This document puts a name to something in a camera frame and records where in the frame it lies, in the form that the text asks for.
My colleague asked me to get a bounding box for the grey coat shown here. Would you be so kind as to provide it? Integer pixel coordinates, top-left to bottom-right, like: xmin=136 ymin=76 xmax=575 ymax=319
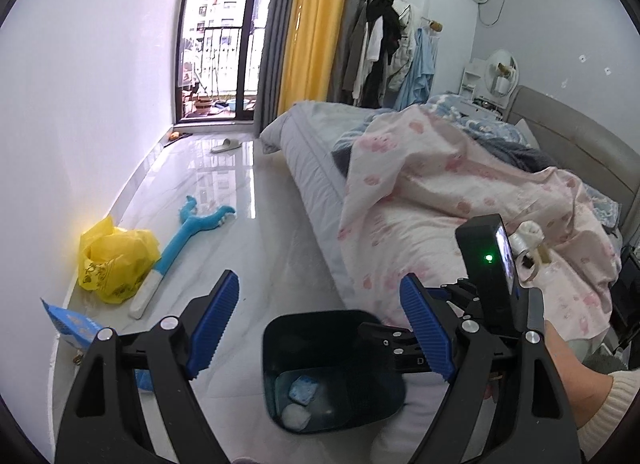
xmin=342 ymin=0 xmax=373 ymax=101

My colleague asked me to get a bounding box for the white shelf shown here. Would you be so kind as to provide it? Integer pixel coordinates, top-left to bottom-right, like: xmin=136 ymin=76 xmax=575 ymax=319
xmin=460 ymin=58 xmax=489 ymax=101

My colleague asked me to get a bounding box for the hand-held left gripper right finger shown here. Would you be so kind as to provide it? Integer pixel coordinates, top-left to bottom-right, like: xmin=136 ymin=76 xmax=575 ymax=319
xmin=399 ymin=273 xmax=583 ymax=464

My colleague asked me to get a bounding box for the dark blue trash bin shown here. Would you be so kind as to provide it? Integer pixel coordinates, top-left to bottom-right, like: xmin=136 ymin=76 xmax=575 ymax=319
xmin=262 ymin=309 xmax=408 ymax=434

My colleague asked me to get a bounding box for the dark grey blanket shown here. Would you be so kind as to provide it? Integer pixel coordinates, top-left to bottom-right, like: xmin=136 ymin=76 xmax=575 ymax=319
xmin=479 ymin=137 xmax=557 ymax=173

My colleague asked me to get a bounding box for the pink printed blanket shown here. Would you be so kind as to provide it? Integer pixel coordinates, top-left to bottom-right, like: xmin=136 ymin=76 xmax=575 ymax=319
xmin=334 ymin=104 xmax=623 ymax=342

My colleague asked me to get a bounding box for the grey padded headboard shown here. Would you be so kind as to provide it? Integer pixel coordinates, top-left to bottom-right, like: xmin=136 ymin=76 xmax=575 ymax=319
xmin=502 ymin=84 xmax=640 ymax=241

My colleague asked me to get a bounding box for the white tissue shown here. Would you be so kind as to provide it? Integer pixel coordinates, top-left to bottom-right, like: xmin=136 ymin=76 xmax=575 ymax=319
xmin=281 ymin=403 xmax=311 ymax=430

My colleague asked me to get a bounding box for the beige jacket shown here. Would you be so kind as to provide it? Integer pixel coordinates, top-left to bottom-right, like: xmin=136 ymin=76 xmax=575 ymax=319
xmin=387 ymin=0 xmax=419 ymax=94

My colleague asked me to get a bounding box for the white shirt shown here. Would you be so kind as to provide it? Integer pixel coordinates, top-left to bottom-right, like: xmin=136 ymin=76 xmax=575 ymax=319
xmin=352 ymin=19 xmax=384 ymax=101

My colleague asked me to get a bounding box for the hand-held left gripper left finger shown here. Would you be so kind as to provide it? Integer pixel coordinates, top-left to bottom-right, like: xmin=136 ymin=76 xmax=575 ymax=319
xmin=55 ymin=270 xmax=241 ymax=464

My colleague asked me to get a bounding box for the grey fluffy cloth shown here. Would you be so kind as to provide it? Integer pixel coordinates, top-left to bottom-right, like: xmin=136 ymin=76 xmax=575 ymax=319
xmin=584 ymin=348 xmax=628 ymax=376

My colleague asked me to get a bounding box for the white round fan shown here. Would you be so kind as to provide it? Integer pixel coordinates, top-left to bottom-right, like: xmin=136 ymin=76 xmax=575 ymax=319
xmin=484 ymin=48 xmax=522 ymax=98

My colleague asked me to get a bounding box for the black balcony door frame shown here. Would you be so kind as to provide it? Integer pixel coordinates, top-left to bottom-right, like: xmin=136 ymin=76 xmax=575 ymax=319
xmin=172 ymin=0 xmax=276 ymax=123

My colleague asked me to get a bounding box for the light blue shirt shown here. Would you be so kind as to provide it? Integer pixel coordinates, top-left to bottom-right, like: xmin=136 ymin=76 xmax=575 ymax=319
xmin=395 ymin=27 xmax=439 ymax=111

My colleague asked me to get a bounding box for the bed with grey sheet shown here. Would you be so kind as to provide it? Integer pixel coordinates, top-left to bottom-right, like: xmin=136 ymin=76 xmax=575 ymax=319
xmin=260 ymin=100 xmax=626 ymax=464

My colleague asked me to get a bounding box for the yellow curtain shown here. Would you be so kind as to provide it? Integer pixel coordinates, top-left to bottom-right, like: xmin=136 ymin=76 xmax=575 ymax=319
xmin=276 ymin=0 xmax=357 ymax=116

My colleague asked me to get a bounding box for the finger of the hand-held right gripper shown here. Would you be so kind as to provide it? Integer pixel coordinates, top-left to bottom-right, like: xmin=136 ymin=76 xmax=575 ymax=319
xmin=357 ymin=321 xmax=437 ymax=375
xmin=426 ymin=280 xmax=482 ymax=320

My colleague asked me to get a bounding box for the person's right forearm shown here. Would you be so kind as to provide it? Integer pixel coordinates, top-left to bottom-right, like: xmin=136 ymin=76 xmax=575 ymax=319
xmin=542 ymin=319 xmax=640 ymax=464

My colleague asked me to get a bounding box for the balcony railing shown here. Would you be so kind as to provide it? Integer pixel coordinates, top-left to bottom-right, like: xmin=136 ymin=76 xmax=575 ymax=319
xmin=196 ymin=27 xmax=252 ymax=96

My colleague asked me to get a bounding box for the clear tape roll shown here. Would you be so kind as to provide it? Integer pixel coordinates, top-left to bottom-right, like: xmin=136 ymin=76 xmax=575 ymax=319
xmin=519 ymin=257 xmax=545 ymax=283

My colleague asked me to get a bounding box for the blue snack bag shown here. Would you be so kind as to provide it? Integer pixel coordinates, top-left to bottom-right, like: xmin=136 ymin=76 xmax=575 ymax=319
xmin=40 ymin=298 xmax=157 ymax=393

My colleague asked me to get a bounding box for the yellow plastic bag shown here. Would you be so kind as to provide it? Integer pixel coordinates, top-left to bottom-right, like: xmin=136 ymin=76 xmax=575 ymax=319
xmin=77 ymin=217 xmax=162 ymax=304

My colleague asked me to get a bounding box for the blue floral quilt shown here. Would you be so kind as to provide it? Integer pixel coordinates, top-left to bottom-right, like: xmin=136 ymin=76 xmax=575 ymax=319
xmin=427 ymin=93 xmax=532 ymax=146

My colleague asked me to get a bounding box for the blue white packet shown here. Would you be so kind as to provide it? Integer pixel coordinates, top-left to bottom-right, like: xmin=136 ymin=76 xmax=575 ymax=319
xmin=289 ymin=375 xmax=321 ymax=406

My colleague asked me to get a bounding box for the grey curtain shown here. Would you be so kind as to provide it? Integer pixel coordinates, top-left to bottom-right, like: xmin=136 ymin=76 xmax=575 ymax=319
xmin=252 ymin=0 xmax=312 ymax=138

